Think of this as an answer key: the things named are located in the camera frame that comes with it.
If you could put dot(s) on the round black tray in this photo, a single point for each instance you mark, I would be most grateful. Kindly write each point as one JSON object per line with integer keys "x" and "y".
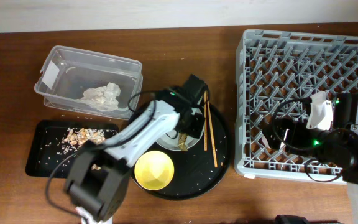
{"x": 197, "y": 171}

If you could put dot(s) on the wooden chopstick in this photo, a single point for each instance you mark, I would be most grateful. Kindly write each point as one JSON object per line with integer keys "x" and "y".
{"x": 205, "y": 113}
{"x": 212, "y": 134}

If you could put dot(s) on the yellow bowl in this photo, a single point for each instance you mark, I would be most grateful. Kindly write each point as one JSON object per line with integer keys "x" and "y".
{"x": 154, "y": 170}

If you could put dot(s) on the black rectangular tray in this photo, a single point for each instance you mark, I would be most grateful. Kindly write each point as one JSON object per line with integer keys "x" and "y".
{"x": 43, "y": 156}

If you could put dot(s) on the grey dishwasher rack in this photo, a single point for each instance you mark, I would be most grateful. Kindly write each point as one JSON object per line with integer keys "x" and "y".
{"x": 276, "y": 66}

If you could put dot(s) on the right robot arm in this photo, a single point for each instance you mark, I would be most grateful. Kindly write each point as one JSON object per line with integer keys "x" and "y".
{"x": 330, "y": 136}

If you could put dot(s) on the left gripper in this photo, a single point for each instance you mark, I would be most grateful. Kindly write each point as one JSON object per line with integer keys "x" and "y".
{"x": 196, "y": 125}

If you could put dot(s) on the white tissue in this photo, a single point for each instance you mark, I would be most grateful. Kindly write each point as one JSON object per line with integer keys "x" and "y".
{"x": 103, "y": 98}

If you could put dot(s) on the brown snack wrapper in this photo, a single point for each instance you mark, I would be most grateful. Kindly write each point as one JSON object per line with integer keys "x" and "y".
{"x": 181, "y": 144}

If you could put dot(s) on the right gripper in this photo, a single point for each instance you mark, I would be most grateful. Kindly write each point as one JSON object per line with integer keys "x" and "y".
{"x": 296, "y": 129}

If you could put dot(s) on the food scraps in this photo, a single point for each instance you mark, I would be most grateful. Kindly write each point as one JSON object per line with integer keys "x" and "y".
{"x": 76, "y": 137}

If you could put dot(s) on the clear plastic bin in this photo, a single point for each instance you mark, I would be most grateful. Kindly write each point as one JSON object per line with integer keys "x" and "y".
{"x": 67, "y": 72}

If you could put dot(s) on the grey plate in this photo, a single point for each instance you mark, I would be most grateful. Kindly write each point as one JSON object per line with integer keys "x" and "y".
{"x": 171, "y": 139}

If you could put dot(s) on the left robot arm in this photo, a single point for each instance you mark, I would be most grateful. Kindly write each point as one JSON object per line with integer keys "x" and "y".
{"x": 98, "y": 179}

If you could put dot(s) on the pink cup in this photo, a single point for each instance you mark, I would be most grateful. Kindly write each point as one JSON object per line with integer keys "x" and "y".
{"x": 266, "y": 138}

